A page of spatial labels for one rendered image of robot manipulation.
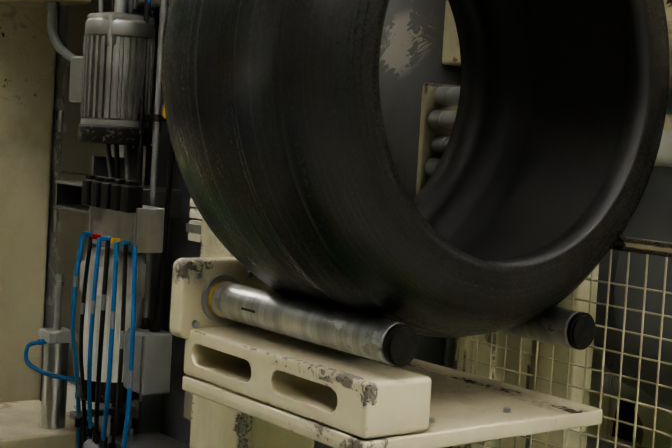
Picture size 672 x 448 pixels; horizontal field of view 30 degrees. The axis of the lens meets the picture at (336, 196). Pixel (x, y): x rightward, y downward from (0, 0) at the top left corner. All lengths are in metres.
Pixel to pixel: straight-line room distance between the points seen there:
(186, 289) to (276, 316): 0.15
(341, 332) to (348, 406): 0.09
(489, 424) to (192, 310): 0.39
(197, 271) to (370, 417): 0.36
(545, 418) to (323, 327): 0.29
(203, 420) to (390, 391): 0.48
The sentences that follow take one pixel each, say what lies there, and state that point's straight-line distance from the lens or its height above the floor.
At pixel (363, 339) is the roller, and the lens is 1.32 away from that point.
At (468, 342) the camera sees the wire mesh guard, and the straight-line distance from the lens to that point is 1.91.
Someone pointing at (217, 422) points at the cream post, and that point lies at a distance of 1.70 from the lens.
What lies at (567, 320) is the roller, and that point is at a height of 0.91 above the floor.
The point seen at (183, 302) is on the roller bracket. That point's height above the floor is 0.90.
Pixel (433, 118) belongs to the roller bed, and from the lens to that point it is 1.94.
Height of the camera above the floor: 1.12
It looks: 3 degrees down
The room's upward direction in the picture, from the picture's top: 3 degrees clockwise
